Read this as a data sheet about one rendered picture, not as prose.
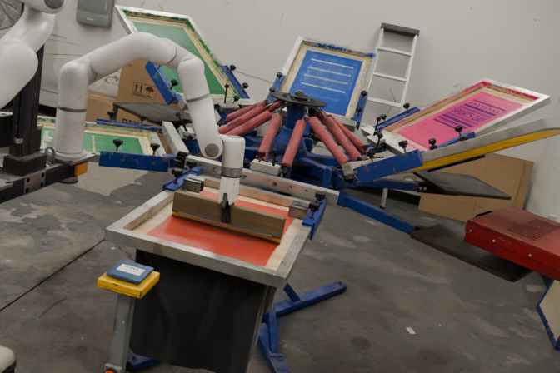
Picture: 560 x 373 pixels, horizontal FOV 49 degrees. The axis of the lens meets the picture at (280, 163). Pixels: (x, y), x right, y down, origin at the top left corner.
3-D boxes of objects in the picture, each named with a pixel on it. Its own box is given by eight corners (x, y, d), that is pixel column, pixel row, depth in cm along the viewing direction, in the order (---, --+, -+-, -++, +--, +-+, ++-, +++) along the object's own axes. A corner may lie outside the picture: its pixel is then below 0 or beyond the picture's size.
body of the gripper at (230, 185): (225, 166, 218) (222, 196, 221) (217, 172, 209) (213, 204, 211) (246, 169, 217) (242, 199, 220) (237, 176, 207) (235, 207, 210)
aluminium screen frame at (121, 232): (283, 289, 182) (286, 278, 181) (103, 240, 191) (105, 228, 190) (321, 213, 257) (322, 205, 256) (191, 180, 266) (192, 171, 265)
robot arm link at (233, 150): (201, 135, 205) (202, 129, 214) (198, 166, 207) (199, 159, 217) (246, 139, 207) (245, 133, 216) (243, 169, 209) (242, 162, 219)
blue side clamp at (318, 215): (312, 241, 228) (315, 223, 227) (298, 237, 229) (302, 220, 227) (322, 216, 257) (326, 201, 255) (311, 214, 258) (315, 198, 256)
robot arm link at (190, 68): (142, 43, 196) (148, 40, 210) (161, 106, 201) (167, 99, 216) (190, 31, 196) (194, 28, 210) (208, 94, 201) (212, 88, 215)
